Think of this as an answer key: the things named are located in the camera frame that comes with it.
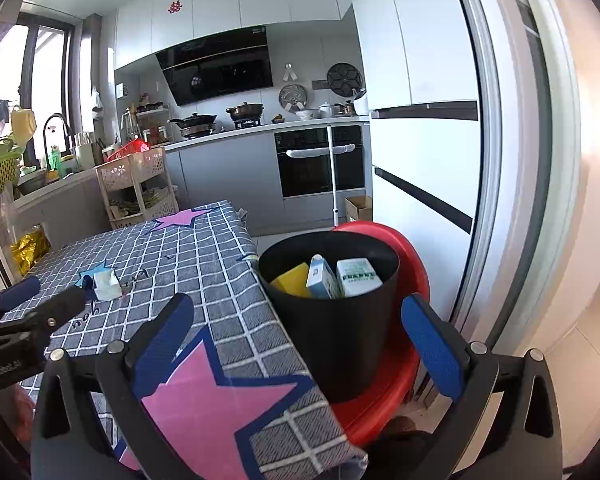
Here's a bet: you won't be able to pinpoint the black wok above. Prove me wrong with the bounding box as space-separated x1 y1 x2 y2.
168 112 218 131

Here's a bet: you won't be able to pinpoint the cardboard box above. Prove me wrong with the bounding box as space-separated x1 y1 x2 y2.
344 195 373 223

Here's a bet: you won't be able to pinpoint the black range hood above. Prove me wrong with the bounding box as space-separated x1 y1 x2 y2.
155 25 274 107

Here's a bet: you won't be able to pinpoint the white sliding door frame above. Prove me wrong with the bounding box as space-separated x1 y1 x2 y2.
445 0 600 361

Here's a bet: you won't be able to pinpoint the gold foil bag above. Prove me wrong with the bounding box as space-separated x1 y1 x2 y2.
10 227 52 276

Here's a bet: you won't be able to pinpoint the brown cooking pot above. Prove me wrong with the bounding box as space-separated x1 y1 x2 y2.
225 102 264 120

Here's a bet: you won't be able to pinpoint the white utensil holder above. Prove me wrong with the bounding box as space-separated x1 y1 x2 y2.
75 132 98 171

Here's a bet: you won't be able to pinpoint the black plastic bin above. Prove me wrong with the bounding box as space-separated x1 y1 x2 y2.
257 232 400 403

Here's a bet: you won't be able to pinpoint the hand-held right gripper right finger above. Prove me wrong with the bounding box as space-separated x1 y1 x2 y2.
401 294 563 480

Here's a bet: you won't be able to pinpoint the gas hob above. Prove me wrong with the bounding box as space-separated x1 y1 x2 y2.
180 119 263 139

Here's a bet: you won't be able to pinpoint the yellow hanging basket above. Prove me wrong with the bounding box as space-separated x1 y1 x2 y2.
10 106 37 145

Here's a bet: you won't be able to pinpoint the yellow plastic bag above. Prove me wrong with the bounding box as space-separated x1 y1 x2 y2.
270 270 313 299

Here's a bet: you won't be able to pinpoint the countertop spice rack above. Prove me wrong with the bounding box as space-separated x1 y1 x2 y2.
135 102 171 143

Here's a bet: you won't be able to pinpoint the white storage cart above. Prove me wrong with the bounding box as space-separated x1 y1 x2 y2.
95 147 180 231

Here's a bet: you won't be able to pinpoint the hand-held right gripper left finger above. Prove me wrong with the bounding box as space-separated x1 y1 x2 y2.
30 292 196 480

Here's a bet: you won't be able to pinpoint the white refrigerator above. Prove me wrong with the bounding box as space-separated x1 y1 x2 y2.
347 0 481 241

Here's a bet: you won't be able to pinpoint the black framed window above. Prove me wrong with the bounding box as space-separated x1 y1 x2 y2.
0 10 93 171

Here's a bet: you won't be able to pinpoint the round metal steamer rack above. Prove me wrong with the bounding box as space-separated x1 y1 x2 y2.
278 84 309 111

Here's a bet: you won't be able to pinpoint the blue white carton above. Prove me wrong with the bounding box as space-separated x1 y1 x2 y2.
306 255 343 300

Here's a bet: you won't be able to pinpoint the person's left forearm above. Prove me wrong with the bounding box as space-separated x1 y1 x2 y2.
10 384 37 417

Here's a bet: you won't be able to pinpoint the black kitchen faucet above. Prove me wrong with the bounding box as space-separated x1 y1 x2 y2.
43 113 73 161

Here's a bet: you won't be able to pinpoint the white pole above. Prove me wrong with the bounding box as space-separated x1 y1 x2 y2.
326 126 341 228

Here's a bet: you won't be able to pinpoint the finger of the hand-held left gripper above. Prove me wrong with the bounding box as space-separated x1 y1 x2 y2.
0 286 87 357
0 275 42 326

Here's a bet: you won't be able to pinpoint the red plastic basket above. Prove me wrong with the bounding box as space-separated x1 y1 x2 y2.
106 140 152 163

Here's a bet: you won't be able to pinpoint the white green milk carton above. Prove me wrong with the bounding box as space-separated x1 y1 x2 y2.
336 258 383 298

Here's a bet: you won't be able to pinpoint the checked star tablecloth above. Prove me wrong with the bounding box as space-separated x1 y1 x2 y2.
0 201 370 480

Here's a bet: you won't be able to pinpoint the grey base cabinets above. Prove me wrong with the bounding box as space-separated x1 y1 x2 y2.
165 122 371 226

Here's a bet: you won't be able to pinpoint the red plastic stool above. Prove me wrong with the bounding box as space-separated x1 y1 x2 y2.
330 221 431 451

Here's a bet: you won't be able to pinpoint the built-in black oven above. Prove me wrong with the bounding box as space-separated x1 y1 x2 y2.
274 125 366 200

